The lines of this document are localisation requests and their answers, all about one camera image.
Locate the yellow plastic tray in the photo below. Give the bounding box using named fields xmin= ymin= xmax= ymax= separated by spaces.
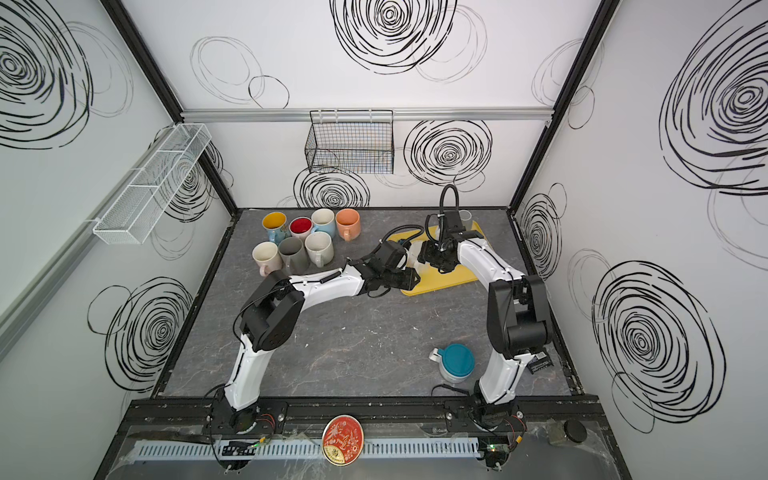
xmin=385 ymin=226 xmax=477 ymax=296

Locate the peach mug cream base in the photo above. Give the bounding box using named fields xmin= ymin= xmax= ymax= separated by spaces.
xmin=336 ymin=208 xmax=362 ymax=242

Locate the light blue mug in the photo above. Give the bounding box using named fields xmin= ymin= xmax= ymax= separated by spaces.
xmin=311 ymin=208 xmax=337 ymax=238

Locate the large grey mug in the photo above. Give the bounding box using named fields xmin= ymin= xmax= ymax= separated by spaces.
xmin=278 ymin=237 xmax=310 ymax=275

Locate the cream mug red inside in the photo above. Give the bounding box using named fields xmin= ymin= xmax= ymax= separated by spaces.
xmin=289 ymin=217 xmax=314 ymax=241

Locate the blue patterned mug yellow inside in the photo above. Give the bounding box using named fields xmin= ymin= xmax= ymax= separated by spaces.
xmin=262 ymin=211 xmax=290 ymax=245

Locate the pink mug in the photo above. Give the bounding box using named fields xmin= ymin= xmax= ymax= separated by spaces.
xmin=252 ymin=241 xmax=283 ymax=277

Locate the white mug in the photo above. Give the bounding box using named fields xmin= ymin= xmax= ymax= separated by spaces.
xmin=406 ymin=242 xmax=427 ymax=277

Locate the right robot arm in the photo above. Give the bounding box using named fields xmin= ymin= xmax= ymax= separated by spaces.
xmin=418 ymin=211 xmax=552 ymax=405

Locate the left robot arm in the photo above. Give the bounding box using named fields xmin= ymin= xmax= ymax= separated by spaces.
xmin=223 ymin=240 xmax=420 ymax=412

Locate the white jar teal lid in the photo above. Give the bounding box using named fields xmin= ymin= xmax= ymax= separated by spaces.
xmin=428 ymin=343 xmax=475 ymax=384

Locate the small black card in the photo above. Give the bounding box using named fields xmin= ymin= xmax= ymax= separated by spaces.
xmin=527 ymin=351 xmax=554 ymax=374

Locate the red round tin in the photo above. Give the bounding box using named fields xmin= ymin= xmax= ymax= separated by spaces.
xmin=321 ymin=415 xmax=365 ymax=467

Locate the dark jar black lid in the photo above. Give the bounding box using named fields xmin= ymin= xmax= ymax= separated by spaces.
xmin=546 ymin=419 xmax=588 ymax=446

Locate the black wire basket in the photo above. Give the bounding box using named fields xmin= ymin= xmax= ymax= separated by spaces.
xmin=304 ymin=109 xmax=395 ymax=174

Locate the white wire shelf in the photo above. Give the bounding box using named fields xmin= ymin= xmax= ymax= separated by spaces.
xmin=92 ymin=123 xmax=211 ymax=245

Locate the white slotted cable duct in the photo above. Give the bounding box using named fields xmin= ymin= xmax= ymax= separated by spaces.
xmin=126 ymin=437 xmax=481 ymax=462

